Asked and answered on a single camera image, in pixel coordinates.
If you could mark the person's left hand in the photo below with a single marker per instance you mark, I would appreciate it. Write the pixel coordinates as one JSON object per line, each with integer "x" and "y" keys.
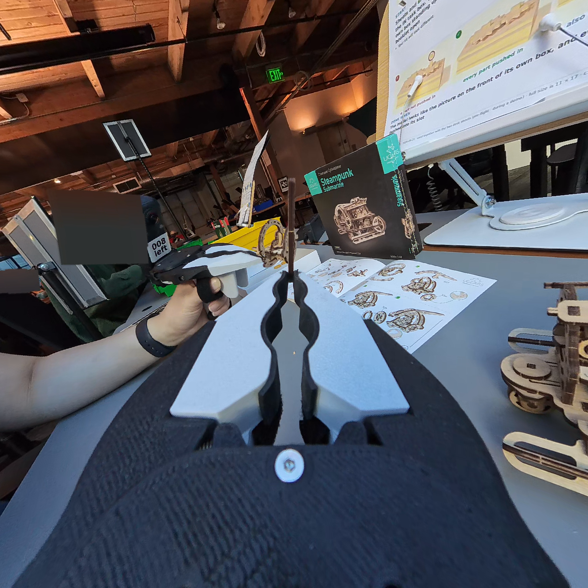
{"x": 181, "y": 317}

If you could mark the loose curved wooden part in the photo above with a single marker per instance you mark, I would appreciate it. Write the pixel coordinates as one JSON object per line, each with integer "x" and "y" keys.
{"x": 546, "y": 459}

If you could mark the ceiling light panel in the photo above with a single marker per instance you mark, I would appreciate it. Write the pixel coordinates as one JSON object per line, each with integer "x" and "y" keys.
{"x": 126, "y": 140}

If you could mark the thin dark wooden part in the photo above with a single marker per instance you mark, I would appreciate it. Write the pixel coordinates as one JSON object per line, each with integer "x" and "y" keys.
{"x": 291, "y": 220}

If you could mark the green exit sign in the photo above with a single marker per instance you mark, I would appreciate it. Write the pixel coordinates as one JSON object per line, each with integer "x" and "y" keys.
{"x": 274, "y": 75}

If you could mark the instruction sheet on board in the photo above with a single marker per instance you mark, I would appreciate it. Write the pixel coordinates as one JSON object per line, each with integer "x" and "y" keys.
{"x": 487, "y": 69}

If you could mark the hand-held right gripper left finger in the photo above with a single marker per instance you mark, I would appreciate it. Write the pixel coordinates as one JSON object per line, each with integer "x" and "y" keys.
{"x": 216, "y": 367}

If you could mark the black model kit box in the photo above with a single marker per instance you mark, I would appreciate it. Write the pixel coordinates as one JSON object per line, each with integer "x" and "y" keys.
{"x": 358, "y": 206}

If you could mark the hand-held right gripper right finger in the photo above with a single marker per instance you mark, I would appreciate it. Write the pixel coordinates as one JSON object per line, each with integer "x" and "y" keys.
{"x": 358, "y": 367}

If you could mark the white stand base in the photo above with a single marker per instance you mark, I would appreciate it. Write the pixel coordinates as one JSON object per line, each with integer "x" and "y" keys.
{"x": 528, "y": 225}

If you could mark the green plastic bin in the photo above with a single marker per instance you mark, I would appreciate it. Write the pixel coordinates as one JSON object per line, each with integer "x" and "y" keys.
{"x": 163, "y": 288}

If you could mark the large wooden vehicle model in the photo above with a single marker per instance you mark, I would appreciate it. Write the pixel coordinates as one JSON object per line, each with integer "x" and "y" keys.
{"x": 556, "y": 363}

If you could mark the black wristwatch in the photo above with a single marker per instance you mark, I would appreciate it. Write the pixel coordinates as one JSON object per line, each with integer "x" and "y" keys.
{"x": 154, "y": 337}

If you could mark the white cardboard box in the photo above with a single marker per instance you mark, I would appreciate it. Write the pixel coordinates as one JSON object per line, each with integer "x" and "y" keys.
{"x": 266, "y": 271}

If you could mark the small wooden wheel assembly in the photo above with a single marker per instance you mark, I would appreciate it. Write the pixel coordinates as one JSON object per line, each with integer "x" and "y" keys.
{"x": 271, "y": 246}

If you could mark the person's left forearm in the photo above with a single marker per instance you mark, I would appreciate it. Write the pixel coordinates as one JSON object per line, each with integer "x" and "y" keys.
{"x": 69, "y": 381}

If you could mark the distant instruction sheet stand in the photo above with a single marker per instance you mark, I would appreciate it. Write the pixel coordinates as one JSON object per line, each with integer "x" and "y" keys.
{"x": 251, "y": 183}

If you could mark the yellow plastic bin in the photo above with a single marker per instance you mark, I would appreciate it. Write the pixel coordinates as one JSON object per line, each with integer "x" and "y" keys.
{"x": 243, "y": 239}

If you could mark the aluminium frame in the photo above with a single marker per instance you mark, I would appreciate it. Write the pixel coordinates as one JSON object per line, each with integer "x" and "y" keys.
{"x": 59, "y": 285}

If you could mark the open instruction booklet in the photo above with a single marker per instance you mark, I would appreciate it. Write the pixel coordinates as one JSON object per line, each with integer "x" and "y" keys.
{"x": 413, "y": 294}

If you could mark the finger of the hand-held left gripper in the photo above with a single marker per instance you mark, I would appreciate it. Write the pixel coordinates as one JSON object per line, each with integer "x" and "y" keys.
{"x": 229, "y": 264}
{"x": 223, "y": 251}

